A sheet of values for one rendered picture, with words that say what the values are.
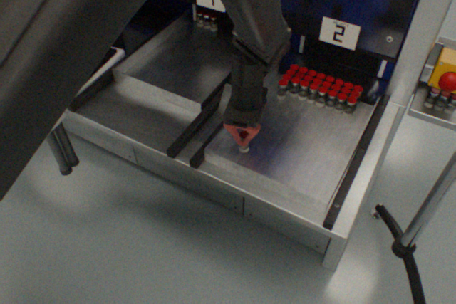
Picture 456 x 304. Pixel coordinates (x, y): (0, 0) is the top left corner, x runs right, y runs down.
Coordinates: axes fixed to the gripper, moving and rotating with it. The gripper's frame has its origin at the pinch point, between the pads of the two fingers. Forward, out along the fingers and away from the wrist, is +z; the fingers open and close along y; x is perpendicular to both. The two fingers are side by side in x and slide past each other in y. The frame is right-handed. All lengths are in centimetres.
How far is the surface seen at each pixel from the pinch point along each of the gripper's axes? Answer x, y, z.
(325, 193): -17.7, -7.3, 4.0
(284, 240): -13, 31, 92
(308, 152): -13.2, 2.5, 4.0
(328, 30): -12.7, 27.9, -9.9
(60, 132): 80, 33, 54
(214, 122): 8.1, 6.1, 4.2
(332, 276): -34, 20, 92
